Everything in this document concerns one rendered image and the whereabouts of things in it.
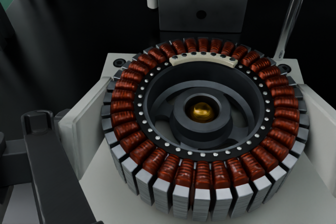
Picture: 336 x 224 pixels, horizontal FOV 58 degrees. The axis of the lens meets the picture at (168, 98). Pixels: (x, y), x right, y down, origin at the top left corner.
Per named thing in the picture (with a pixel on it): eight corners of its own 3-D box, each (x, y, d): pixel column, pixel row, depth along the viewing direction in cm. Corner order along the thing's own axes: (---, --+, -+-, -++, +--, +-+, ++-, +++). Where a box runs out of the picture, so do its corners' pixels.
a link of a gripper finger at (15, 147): (46, 192, 12) (-28, 188, 12) (87, 134, 17) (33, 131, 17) (41, 159, 11) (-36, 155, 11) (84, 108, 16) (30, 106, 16)
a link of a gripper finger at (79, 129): (80, 183, 14) (63, 182, 14) (115, 119, 20) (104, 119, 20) (74, 122, 13) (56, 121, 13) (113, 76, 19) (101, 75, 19)
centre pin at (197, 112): (215, 148, 19) (220, 122, 16) (183, 146, 19) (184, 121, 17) (214, 122, 20) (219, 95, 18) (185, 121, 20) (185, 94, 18)
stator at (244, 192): (310, 232, 15) (340, 204, 12) (92, 217, 16) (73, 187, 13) (276, 74, 22) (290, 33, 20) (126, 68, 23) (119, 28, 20)
